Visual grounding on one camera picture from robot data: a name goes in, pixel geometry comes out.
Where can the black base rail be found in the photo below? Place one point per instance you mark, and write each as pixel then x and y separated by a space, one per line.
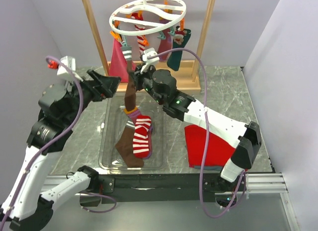
pixel 160 187

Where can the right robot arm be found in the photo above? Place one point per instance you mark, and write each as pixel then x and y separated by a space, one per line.
pixel 244 139

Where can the wooden hanger stand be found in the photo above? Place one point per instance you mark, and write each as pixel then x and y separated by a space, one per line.
pixel 188 79

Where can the white round clip hanger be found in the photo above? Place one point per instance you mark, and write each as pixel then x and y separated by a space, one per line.
pixel 144 17

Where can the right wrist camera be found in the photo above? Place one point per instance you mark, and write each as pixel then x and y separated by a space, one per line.
pixel 149 58

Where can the clear plastic tray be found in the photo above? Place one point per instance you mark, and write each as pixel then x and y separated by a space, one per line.
pixel 115 122

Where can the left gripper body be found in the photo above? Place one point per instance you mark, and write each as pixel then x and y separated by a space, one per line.
pixel 89 93

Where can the red folded cloth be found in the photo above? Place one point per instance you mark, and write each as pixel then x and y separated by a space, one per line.
pixel 218 151

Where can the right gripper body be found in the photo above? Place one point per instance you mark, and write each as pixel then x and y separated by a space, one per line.
pixel 144 80

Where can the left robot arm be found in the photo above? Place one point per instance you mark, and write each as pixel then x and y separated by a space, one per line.
pixel 28 208

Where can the maroon purple ribbed sock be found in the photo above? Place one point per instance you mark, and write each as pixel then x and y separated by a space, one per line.
pixel 133 116

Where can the pink cloth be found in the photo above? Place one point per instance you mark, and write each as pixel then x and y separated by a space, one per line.
pixel 121 57

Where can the brown sock with striped cuff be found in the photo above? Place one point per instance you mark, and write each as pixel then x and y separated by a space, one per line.
pixel 125 147

